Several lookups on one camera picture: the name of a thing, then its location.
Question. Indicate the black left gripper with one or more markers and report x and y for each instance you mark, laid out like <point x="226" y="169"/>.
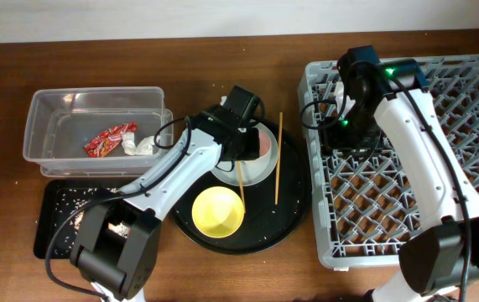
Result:
<point x="253" y="150"/>

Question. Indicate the food scraps and rice pile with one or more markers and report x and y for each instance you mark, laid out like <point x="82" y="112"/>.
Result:
<point x="115" y="225"/>

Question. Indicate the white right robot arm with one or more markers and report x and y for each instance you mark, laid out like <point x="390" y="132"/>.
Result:
<point x="394" y="98"/>

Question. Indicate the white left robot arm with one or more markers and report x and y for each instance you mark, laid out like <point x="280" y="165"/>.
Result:
<point x="142" y="204"/>

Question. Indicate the yellow bowl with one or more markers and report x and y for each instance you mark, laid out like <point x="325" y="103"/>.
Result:
<point x="218" y="212"/>

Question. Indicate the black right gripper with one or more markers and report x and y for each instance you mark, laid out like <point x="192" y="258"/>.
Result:
<point x="333" y="138"/>

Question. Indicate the black rectangular tray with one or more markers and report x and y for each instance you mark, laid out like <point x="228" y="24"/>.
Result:
<point x="61" y="199"/>

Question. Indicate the grey dishwasher rack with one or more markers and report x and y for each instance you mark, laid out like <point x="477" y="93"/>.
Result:
<point x="364" y="209"/>

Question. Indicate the light blue plastic cup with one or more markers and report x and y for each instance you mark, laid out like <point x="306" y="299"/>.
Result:
<point x="339" y="93"/>

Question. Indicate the red strawberry cake wrapper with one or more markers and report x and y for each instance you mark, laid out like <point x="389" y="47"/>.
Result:
<point x="106" y="141"/>

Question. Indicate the wooden chopstick on plate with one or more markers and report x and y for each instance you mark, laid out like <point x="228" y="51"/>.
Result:
<point x="240" y="182"/>

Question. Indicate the clear plastic waste bin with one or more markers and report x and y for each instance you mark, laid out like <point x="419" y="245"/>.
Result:
<point x="61" y="122"/>

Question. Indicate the grey round plate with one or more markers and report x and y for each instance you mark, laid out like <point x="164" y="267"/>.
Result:
<point x="253" y="171"/>

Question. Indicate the white tissue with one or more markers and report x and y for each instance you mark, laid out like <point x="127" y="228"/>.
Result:
<point x="145" y="147"/>

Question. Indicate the pink plastic cup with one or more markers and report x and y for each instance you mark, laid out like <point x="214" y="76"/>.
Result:
<point x="264" y="143"/>

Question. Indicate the wooden chopstick on tray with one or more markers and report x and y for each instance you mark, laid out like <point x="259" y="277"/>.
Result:
<point x="278" y="164"/>

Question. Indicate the black round tray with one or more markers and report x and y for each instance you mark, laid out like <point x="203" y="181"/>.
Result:
<point x="274" y="207"/>

